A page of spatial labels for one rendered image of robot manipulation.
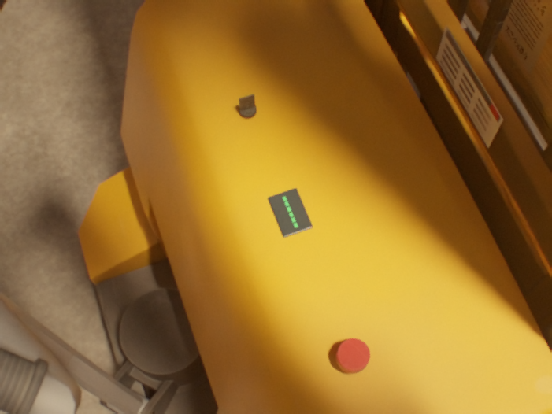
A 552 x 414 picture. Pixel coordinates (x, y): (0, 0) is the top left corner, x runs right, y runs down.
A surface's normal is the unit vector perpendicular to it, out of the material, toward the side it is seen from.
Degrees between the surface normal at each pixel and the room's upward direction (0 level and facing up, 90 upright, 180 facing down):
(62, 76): 0
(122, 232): 22
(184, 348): 0
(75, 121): 0
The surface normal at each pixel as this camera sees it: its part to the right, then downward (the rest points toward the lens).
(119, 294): -0.02, -0.41
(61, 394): 0.48, -0.65
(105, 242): -0.37, -0.26
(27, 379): 0.50, -0.46
